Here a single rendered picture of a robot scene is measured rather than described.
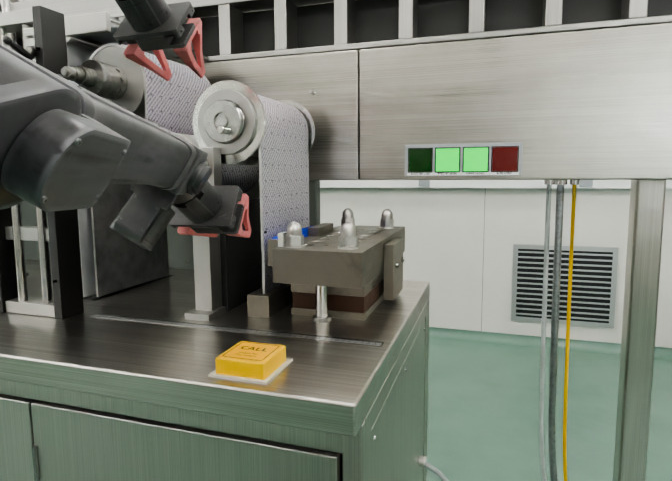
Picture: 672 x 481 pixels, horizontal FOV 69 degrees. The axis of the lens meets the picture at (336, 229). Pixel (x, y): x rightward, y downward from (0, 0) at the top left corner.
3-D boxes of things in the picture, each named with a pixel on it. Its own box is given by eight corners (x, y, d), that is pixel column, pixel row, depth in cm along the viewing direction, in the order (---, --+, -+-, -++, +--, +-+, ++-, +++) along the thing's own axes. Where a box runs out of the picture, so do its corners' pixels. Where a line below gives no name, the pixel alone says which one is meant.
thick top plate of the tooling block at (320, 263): (272, 282, 85) (271, 248, 84) (341, 248, 123) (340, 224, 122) (362, 288, 80) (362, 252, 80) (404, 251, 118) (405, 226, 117)
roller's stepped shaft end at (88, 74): (56, 81, 85) (55, 62, 85) (84, 87, 91) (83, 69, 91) (71, 80, 84) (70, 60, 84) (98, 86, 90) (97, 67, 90)
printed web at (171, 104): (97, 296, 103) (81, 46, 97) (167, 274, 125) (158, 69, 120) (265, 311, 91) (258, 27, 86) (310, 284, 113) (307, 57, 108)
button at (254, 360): (214, 375, 63) (214, 357, 63) (241, 356, 70) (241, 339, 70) (264, 382, 61) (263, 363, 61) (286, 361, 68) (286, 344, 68)
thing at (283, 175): (261, 251, 90) (258, 148, 88) (307, 235, 112) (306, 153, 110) (263, 251, 90) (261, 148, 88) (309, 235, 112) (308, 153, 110)
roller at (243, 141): (197, 153, 90) (197, 89, 89) (260, 157, 115) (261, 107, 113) (253, 155, 87) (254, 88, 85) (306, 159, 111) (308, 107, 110)
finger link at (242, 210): (258, 254, 77) (231, 228, 69) (217, 252, 79) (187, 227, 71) (266, 215, 80) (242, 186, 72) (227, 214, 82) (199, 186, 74)
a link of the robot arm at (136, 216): (213, 163, 57) (146, 123, 56) (156, 248, 54) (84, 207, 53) (211, 189, 68) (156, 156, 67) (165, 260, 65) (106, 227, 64)
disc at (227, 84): (192, 162, 92) (192, 80, 90) (193, 162, 92) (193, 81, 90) (264, 165, 87) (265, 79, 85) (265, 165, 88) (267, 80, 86)
